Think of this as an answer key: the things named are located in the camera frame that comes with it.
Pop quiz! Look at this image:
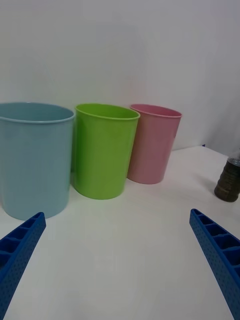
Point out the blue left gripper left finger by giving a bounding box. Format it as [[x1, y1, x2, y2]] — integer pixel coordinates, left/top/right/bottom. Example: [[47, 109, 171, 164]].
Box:
[[0, 211, 47, 318]]

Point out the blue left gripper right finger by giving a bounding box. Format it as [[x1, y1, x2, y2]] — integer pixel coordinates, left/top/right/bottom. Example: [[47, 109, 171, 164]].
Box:
[[189, 208, 240, 320]]

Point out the pale blue plastic bin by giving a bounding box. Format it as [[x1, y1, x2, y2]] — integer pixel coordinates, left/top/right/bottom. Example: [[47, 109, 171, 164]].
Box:
[[0, 101, 76, 221]]

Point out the green plastic bin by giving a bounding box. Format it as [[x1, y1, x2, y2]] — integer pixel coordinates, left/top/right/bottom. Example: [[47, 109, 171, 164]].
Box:
[[73, 103, 141, 200]]

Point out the pink plastic bin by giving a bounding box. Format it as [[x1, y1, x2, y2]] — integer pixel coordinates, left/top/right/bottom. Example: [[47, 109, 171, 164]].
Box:
[[126, 103, 183, 185]]

